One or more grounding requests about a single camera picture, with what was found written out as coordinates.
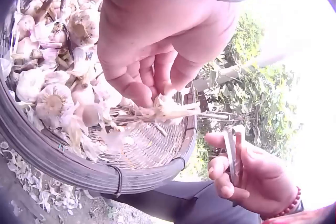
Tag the person's right hand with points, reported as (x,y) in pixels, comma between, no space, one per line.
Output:
(262,179)

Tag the person's left hand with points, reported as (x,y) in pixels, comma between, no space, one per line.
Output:
(157,19)

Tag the person's left index finger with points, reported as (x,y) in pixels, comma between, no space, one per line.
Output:
(165,73)

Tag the person's left thumb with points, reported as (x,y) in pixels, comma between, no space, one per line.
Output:
(187,73)

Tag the person's left fingers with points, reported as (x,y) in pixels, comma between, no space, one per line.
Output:
(131,87)

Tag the person's right fingers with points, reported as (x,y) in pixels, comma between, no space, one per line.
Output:
(219,167)

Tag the metal tool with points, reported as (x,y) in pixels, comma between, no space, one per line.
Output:
(234,150)

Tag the garlic clove with dry husk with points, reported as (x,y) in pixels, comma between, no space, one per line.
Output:
(170,112)

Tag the person's legs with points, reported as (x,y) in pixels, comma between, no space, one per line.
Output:
(183,203)

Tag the thin grey metal rod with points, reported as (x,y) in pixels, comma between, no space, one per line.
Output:
(218,115)

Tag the woven bamboo basket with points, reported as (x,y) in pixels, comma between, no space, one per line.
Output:
(147,150)

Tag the pile of garlic bulbs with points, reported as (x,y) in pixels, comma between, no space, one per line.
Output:
(52,82)

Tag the green leafy bushes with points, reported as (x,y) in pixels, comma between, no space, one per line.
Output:
(265,103)

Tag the scattered garlic skins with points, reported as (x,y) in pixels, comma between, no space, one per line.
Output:
(47,195)

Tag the grey concrete post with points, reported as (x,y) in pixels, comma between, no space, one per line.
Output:
(228,73)

